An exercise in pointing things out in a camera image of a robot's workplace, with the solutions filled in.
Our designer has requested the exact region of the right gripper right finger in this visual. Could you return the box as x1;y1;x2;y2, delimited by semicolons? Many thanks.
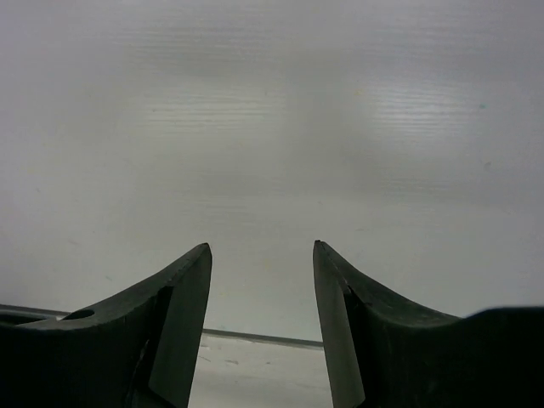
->
313;241;543;407

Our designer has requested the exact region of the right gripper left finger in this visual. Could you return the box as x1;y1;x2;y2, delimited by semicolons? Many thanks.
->
1;243;213;407

